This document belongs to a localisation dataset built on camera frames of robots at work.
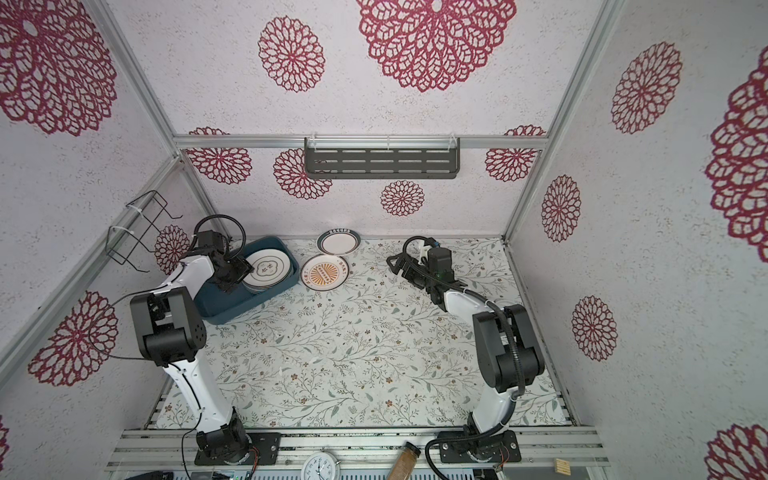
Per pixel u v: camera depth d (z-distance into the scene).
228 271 0.85
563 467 0.71
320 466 0.69
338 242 1.19
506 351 0.49
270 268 1.06
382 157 0.94
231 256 0.88
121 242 0.73
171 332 0.54
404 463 0.69
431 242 0.86
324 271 1.09
